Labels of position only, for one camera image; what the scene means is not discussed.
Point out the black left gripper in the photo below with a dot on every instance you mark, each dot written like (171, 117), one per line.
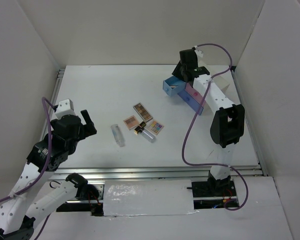
(88, 130)

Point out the long brown eyeshadow palette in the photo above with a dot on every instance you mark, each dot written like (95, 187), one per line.
(143, 112)

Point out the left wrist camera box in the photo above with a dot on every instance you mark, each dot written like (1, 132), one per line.
(64, 108)

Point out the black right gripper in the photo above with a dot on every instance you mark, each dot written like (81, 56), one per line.
(176, 71)

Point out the black gold lipstick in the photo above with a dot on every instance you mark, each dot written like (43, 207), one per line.
(139, 129)

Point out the aluminium frame rail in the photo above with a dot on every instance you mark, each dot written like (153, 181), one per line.
(183, 148)

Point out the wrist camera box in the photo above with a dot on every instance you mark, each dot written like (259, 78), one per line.
(64, 108)
(198, 52)

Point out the white front cover board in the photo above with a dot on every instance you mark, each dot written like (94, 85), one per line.
(148, 198)

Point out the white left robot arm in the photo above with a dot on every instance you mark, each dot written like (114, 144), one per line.
(21, 213)

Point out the white drawer cabinet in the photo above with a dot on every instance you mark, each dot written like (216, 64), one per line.
(220, 82)

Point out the clear plastic bottle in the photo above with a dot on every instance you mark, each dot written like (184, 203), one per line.
(117, 134)

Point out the colourful glitter eyeshadow palette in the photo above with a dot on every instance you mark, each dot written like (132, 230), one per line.
(155, 127)

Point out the small bottle black cap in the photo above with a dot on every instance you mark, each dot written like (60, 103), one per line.
(148, 135)

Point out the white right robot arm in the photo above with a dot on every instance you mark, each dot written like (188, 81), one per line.
(227, 126)

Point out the pink four-pan eyeshadow palette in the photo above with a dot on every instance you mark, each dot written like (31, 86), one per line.
(131, 122)

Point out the light blue drawer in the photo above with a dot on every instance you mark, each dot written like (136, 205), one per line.
(173, 81)

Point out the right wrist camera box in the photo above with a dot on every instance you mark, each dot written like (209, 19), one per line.
(198, 52)

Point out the purple-blue drawer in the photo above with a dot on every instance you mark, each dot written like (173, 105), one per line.
(193, 103)

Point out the pink drawer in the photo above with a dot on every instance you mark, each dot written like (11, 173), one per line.
(194, 94)

